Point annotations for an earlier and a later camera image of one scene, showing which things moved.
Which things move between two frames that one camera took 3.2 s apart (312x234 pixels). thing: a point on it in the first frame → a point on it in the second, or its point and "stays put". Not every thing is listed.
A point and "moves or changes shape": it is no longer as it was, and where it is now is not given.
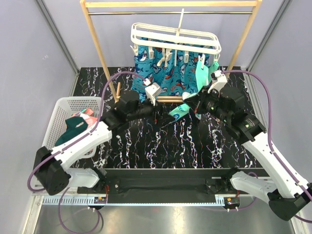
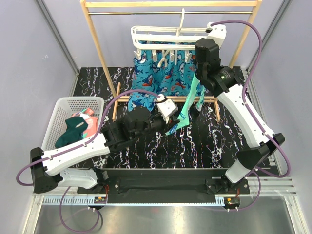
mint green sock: [202, 76] moves or changes shape
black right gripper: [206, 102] → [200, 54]
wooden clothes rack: [256, 4] stays put
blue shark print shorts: [171, 80] stays put
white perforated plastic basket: [65, 107] stays put
